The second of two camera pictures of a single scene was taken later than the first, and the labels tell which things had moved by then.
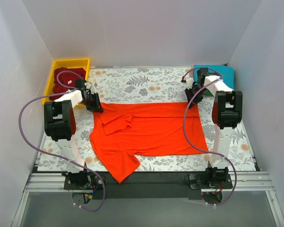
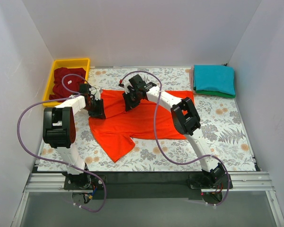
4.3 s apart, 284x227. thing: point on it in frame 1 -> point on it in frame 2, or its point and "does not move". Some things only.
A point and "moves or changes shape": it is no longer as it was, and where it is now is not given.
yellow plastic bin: (78, 63) does not move
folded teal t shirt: (226, 73) does not move
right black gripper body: (194, 95) -> (128, 102)
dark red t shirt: (66, 78) does not move
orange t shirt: (120, 131) moves or changes shape
